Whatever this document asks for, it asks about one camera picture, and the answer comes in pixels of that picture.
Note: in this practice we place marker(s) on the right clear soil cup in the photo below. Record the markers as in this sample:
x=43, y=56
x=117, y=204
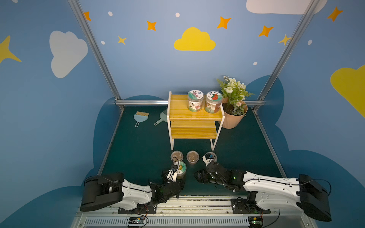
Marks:
x=213, y=155

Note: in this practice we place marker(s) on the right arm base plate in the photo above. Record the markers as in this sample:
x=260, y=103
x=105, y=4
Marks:
x=240, y=206

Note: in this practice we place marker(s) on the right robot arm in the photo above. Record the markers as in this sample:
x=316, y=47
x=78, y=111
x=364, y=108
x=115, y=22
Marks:
x=303, y=193

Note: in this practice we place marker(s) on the right green circuit board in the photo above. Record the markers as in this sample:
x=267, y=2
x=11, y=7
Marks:
x=255, y=222

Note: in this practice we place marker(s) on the left green circuit board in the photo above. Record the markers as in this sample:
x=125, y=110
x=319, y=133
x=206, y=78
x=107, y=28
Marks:
x=139, y=221

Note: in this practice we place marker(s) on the aluminium front rail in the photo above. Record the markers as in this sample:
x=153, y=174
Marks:
x=192, y=212

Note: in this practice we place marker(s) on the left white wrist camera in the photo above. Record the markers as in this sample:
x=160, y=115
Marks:
x=172, y=175

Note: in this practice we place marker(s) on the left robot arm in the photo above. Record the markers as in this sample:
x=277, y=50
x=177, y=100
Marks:
x=113, y=190

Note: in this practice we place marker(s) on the yellow wooden two-tier shelf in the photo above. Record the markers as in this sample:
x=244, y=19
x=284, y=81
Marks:
x=185, y=124

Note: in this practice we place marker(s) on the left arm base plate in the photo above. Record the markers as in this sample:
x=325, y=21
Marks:
x=133, y=207

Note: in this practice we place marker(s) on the blue dustpan brush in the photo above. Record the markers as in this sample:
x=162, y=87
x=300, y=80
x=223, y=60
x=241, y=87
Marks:
x=140, y=117

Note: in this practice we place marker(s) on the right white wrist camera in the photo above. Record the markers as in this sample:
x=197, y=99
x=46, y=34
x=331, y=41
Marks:
x=208, y=157

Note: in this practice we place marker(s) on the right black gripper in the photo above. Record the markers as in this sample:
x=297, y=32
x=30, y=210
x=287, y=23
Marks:
x=207, y=175

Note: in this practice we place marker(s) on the middle clear soil cup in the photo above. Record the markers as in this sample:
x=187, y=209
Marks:
x=192, y=157

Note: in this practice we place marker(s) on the strawberry label seed jar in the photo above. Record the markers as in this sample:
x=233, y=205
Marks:
x=213, y=102

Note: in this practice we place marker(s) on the right aluminium frame post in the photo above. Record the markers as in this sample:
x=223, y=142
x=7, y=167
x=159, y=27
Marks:
x=298, y=32

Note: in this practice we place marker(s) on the left aluminium frame post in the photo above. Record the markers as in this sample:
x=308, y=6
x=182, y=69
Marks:
x=78, y=12

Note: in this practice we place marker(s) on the pink pot with flowers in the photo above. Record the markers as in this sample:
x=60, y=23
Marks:
x=234, y=93

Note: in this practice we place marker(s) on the clear soil cup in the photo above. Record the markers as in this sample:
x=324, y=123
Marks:
x=176, y=156
x=192, y=157
x=213, y=155

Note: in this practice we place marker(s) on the green circuit board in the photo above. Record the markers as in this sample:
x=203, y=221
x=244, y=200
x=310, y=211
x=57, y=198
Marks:
x=255, y=222
x=139, y=221

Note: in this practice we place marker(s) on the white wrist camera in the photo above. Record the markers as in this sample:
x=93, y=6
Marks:
x=172, y=175
x=208, y=157

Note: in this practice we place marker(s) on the sunflower label seed jar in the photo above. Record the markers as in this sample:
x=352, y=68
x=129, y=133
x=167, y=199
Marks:
x=180, y=169

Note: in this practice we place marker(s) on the pink flower label seed jar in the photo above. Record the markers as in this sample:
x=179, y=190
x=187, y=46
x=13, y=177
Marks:
x=195, y=100

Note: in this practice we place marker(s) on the left clear soil cup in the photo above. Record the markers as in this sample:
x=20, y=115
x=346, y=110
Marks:
x=176, y=156

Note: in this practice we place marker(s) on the aluminium frame post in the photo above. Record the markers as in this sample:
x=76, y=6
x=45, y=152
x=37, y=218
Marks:
x=298, y=32
x=78, y=12

